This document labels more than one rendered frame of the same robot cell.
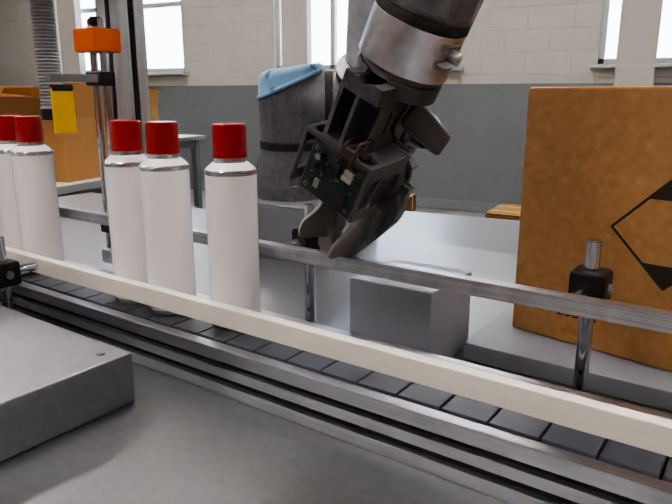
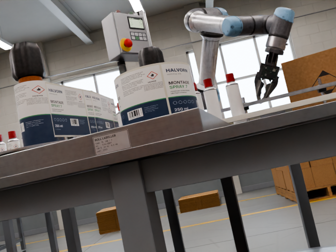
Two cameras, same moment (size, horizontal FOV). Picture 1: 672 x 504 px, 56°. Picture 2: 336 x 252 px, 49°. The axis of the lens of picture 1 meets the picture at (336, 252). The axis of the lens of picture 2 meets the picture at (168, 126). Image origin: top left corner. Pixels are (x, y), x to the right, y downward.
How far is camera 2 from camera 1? 1.10 m
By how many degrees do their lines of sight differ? 29
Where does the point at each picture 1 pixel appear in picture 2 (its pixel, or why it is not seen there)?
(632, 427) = not seen: outside the picture
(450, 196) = not seen: hidden behind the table
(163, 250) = (217, 110)
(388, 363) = (297, 103)
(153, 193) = (212, 95)
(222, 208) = (235, 92)
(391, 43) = (277, 41)
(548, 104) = (287, 65)
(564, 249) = (302, 96)
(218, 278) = (237, 110)
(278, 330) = (265, 110)
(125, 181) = (198, 97)
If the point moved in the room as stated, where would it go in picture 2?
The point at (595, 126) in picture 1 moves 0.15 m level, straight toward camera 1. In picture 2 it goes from (300, 66) to (313, 56)
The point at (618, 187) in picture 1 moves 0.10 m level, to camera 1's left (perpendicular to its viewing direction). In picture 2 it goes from (310, 77) to (292, 80)
